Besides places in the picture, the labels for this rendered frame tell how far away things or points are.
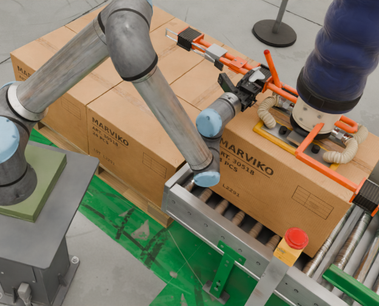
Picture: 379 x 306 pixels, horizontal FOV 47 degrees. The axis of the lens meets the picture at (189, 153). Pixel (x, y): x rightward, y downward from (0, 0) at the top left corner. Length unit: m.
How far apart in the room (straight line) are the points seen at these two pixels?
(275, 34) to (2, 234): 3.03
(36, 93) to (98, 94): 0.91
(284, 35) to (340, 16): 2.68
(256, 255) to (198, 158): 0.58
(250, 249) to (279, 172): 0.35
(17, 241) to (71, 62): 0.64
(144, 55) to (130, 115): 1.13
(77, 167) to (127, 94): 0.73
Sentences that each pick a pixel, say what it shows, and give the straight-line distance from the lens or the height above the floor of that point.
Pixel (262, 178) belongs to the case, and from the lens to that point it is 1.74.
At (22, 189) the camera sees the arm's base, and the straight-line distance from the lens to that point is 1.60.
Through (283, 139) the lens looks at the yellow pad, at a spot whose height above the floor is 0.98.
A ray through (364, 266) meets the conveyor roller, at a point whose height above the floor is 0.55.
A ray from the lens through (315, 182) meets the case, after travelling 1.62.
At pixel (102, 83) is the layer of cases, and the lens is 2.43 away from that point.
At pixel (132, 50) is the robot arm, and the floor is 1.45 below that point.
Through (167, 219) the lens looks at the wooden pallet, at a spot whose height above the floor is 0.09.
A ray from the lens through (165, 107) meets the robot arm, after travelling 1.25.
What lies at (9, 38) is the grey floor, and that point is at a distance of 3.74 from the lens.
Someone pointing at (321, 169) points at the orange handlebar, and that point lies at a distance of 1.47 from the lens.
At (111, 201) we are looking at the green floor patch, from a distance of 2.56.
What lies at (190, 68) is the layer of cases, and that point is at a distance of 2.58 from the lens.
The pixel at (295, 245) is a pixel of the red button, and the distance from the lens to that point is 1.34.
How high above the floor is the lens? 2.12
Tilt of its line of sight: 49 degrees down
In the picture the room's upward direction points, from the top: 11 degrees clockwise
